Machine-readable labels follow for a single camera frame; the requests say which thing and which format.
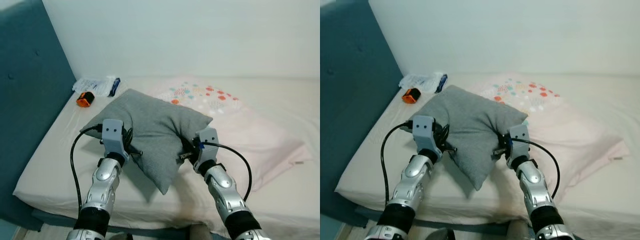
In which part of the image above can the grey square pillow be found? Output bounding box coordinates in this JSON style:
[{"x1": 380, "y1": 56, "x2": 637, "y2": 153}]
[
  {"x1": 409, "y1": 84, "x2": 529, "y2": 192},
  {"x1": 79, "y1": 88, "x2": 214, "y2": 196}
]

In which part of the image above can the pink pillow with dot print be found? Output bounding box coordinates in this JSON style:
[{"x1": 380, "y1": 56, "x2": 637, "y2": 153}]
[
  {"x1": 149, "y1": 77, "x2": 314, "y2": 194},
  {"x1": 474, "y1": 73, "x2": 631, "y2": 202}
]

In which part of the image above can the orange and black device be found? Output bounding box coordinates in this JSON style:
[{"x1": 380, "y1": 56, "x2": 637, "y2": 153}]
[
  {"x1": 76, "y1": 91, "x2": 96, "y2": 109},
  {"x1": 402, "y1": 87, "x2": 422, "y2": 105}
]

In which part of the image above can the white plastic packet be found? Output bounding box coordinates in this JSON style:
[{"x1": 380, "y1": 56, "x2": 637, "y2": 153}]
[
  {"x1": 72, "y1": 75, "x2": 122, "y2": 98},
  {"x1": 398, "y1": 72, "x2": 449, "y2": 95}
]

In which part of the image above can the beige bed mattress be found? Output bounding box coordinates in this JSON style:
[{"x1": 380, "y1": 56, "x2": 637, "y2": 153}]
[
  {"x1": 13, "y1": 75, "x2": 321, "y2": 237},
  {"x1": 334, "y1": 72, "x2": 640, "y2": 237}
]

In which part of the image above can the teal padded headboard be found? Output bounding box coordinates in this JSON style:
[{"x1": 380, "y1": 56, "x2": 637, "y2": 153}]
[
  {"x1": 320, "y1": 0, "x2": 404, "y2": 229},
  {"x1": 0, "y1": 0, "x2": 77, "y2": 232}
]

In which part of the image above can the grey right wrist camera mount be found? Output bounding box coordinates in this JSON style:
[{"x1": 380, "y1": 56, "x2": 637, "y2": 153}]
[
  {"x1": 193, "y1": 127, "x2": 219, "y2": 174},
  {"x1": 506, "y1": 123, "x2": 531, "y2": 169}
]

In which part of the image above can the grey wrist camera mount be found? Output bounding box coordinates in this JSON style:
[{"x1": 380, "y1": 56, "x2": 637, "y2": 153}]
[
  {"x1": 101, "y1": 119, "x2": 130, "y2": 161},
  {"x1": 506, "y1": 123, "x2": 531, "y2": 169},
  {"x1": 412, "y1": 115, "x2": 443, "y2": 159},
  {"x1": 193, "y1": 127, "x2": 219, "y2": 174}
]

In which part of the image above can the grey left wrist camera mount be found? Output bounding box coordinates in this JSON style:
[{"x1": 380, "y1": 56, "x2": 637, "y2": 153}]
[
  {"x1": 101, "y1": 119, "x2": 130, "y2": 161},
  {"x1": 412, "y1": 115, "x2": 443, "y2": 159}
]

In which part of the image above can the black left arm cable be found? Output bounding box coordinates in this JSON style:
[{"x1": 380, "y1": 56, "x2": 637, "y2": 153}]
[
  {"x1": 380, "y1": 121, "x2": 415, "y2": 207},
  {"x1": 69, "y1": 124, "x2": 104, "y2": 212}
]

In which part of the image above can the teal bed frame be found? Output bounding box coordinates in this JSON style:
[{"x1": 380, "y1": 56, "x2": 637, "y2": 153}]
[
  {"x1": 30, "y1": 208, "x2": 201, "y2": 240},
  {"x1": 353, "y1": 205, "x2": 511, "y2": 238}
]

